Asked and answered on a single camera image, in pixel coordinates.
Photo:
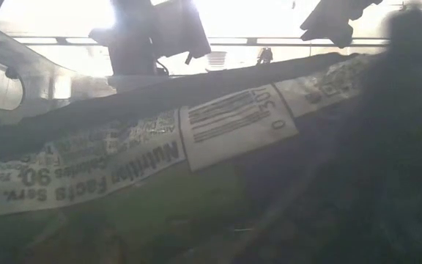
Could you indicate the blue granola bar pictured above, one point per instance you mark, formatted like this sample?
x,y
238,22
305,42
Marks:
x,y
233,124

